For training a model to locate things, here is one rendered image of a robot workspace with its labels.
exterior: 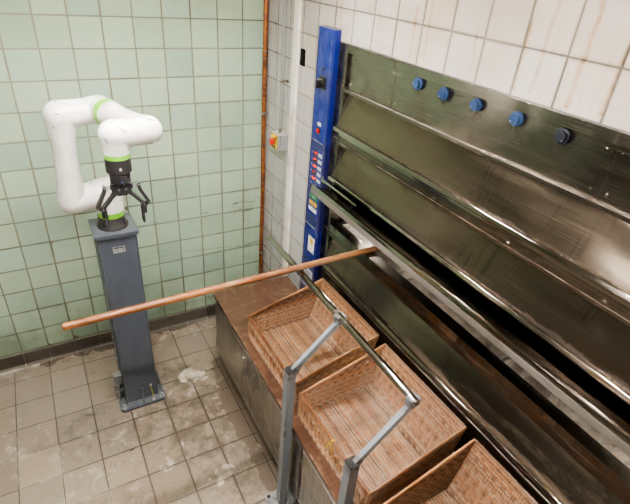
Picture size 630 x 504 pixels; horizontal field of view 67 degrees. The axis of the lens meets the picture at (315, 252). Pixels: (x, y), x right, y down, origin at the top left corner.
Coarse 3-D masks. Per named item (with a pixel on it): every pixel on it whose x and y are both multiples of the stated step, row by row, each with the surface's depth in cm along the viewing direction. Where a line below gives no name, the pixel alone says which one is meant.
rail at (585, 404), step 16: (320, 192) 238; (384, 240) 200; (400, 256) 191; (416, 272) 183; (464, 304) 165; (480, 320) 159; (496, 336) 154; (544, 368) 141; (560, 384) 136; (576, 400) 133; (624, 432) 123
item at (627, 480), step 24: (360, 240) 251; (384, 264) 233; (408, 288) 217; (432, 312) 203; (456, 336) 192; (480, 360) 183; (504, 384) 174; (528, 384) 171; (552, 408) 162; (576, 432) 154; (600, 456) 147; (624, 480) 141
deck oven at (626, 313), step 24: (360, 48) 210; (336, 96) 234; (336, 120) 239; (336, 144) 243; (384, 168) 212; (432, 192) 188; (336, 216) 264; (456, 216) 179; (480, 216) 168; (336, 240) 262; (504, 240) 162; (552, 264) 147; (576, 288) 142; (600, 288) 135; (624, 312) 131; (432, 384) 212; (456, 408) 201; (528, 408) 167; (480, 432) 191; (552, 432) 159; (504, 456) 182; (576, 456) 153; (528, 480) 174; (600, 480) 147
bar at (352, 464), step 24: (312, 288) 213; (336, 312) 199; (360, 336) 187; (288, 384) 201; (288, 408) 209; (408, 408) 163; (288, 432) 218; (384, 432) 164; (288, 456) 227; (360, 456) 164
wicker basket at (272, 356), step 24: (264, 312) 265; (288, 312) 276; (312, 312) 284; (264, 336) 269; (288, 336) 271; (312, 336) 272; (336, 336) 265; (264, 360) 253; (288, 360) 255; (312, 360) 256; (336, 360) 230; (312, 384) 229
